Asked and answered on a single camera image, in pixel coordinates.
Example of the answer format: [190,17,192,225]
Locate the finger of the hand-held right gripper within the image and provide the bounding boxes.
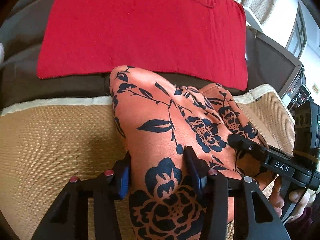
[227,134,295,161]

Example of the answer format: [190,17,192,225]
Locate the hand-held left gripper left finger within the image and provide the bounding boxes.
[32,151,132,240]

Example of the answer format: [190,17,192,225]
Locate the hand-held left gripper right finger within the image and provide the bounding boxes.
[184,145,287,240]

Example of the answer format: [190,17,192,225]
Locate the pink floral garment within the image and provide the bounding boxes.
[109,65,279,240]

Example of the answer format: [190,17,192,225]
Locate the person's right forearm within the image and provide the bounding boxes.
[285,204,320,240]

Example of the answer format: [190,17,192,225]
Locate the person's right hand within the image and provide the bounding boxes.
[269,177,316,221]

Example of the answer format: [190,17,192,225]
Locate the grey flat screen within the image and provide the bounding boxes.
[246,26,304,98]

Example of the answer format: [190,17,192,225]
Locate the woven rattan mat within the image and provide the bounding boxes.
[0,84,297,240]

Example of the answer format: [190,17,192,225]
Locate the dark brown leather sofa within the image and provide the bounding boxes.
[0,0,253,107]

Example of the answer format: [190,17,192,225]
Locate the beige mesh cloth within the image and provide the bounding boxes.
[226,0,284,30]

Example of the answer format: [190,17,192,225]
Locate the red cloth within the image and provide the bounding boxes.
[36,0,249,90]

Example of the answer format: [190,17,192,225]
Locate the window frame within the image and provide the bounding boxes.
[285,2,308,57]

